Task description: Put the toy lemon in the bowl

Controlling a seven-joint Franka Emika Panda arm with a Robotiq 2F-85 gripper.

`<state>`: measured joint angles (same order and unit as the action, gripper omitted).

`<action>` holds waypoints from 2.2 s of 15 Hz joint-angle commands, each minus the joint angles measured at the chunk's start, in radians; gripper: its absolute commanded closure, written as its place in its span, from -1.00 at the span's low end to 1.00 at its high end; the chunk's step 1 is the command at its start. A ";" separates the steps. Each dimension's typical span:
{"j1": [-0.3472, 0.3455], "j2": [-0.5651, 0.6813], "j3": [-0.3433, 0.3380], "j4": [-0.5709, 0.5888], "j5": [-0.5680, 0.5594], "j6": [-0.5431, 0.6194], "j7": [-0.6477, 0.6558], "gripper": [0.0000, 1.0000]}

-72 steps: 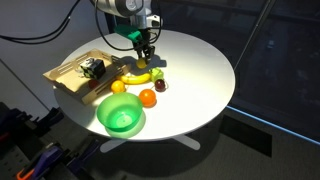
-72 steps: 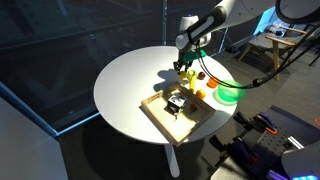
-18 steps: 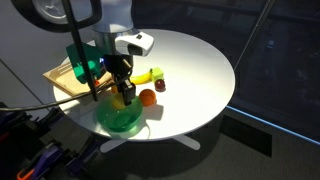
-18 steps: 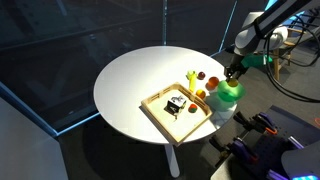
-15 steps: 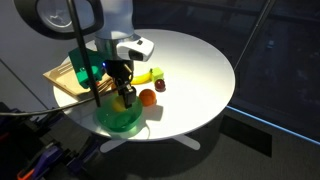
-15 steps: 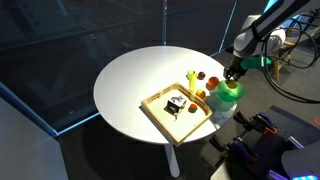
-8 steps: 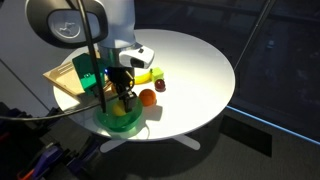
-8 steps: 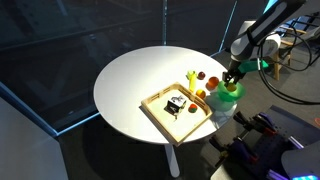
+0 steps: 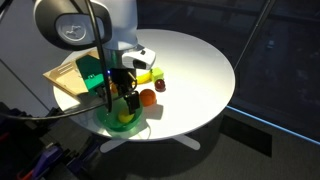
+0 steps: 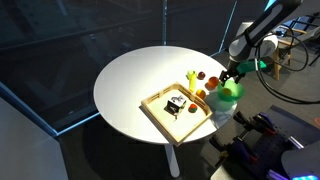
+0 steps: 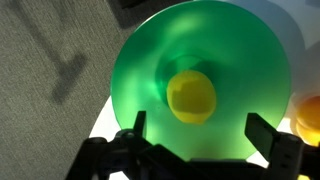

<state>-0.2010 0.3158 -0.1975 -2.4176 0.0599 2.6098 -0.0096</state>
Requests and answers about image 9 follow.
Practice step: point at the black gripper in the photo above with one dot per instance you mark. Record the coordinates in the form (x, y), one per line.
(121, 77)

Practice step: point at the yellow toy lemon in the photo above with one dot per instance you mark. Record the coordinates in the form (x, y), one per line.
(125, 116)

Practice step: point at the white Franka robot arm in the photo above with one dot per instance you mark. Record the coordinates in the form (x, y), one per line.
(120, 20)

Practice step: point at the toy orange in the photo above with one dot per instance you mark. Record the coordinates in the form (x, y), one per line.
(148, 97)

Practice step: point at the yellow toy banana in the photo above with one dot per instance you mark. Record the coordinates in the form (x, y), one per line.
(145, 78)

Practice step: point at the green plastic bowl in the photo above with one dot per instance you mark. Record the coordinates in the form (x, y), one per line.
(113, 125)

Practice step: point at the dark red toy plum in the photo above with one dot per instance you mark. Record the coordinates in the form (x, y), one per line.
(160, 85)

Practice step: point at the lime green block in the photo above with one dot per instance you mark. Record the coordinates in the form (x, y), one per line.
(157, 74)

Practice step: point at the light wooden tray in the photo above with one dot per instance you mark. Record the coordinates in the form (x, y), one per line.
(66, 80)

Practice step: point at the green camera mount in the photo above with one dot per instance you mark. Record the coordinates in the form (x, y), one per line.
(88, 70)

